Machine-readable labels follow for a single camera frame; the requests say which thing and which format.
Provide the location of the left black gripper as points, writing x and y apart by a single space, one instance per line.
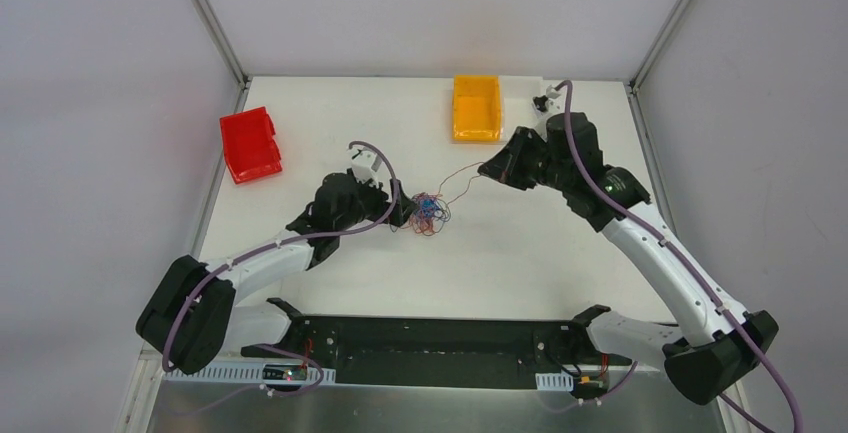
382 202

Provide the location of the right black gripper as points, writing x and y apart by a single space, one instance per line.
511 161

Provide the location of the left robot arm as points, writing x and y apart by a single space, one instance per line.
197 309

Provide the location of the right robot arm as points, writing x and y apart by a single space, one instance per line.
713 340

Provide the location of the white plastic bin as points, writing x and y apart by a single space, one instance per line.
517 94

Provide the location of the orange plastic bin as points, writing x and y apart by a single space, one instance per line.
476 109

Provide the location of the red plastic bin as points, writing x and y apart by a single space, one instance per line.
250 150

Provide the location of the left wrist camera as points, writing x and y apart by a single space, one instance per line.
364 165

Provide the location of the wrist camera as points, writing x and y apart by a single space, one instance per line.
364 165
547 102

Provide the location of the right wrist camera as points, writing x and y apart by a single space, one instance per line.
547 102

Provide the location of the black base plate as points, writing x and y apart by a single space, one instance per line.
491 354

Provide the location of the right white cable duct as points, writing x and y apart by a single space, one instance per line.
555 382

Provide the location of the white cable duct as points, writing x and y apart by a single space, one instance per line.
555 382
286 373

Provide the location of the left white cable duct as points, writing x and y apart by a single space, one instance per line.
286 373

